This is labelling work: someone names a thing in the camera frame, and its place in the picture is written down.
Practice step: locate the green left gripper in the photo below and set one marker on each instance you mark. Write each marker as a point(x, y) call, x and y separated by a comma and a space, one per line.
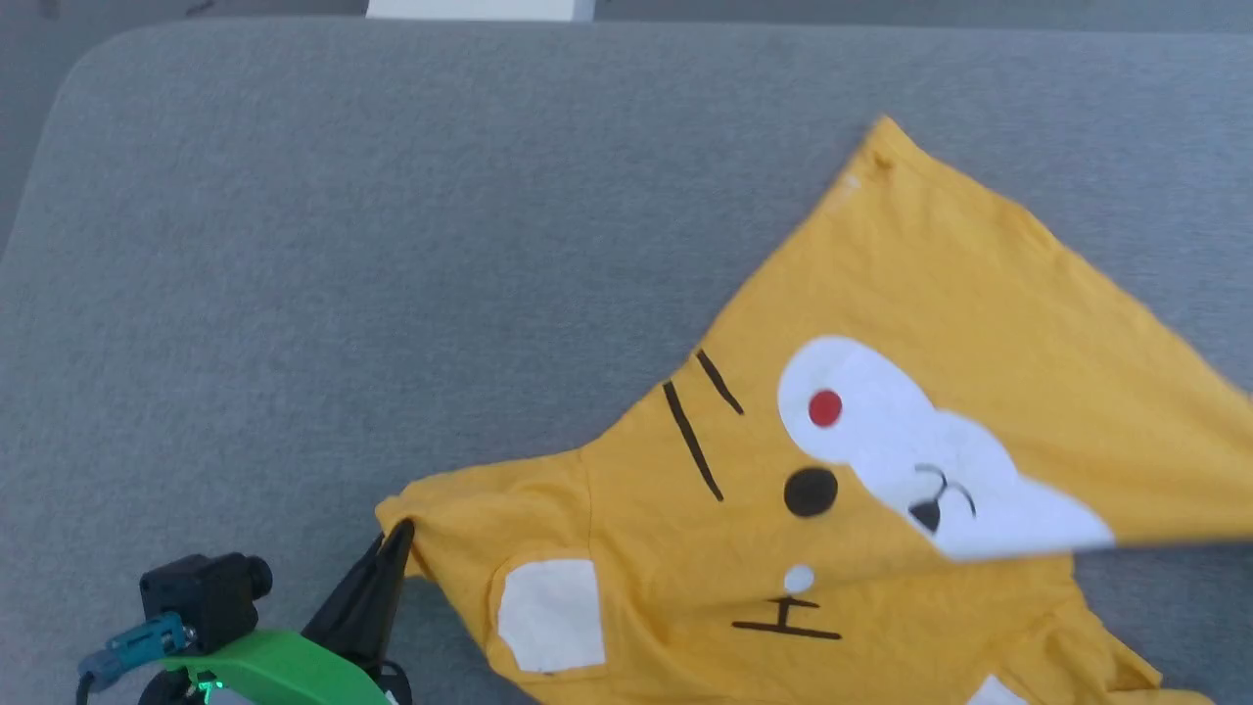
point(284, 671)

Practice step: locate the yellow cartoon face t-shirt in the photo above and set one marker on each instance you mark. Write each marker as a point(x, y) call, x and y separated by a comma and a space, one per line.
point(930, 294)

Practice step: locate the grey fabric sofa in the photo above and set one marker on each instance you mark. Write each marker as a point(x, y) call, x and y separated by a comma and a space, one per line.
point(392, 245)

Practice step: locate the white rectangular box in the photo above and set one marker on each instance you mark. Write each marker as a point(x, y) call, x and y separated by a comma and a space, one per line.
point(480, 10)

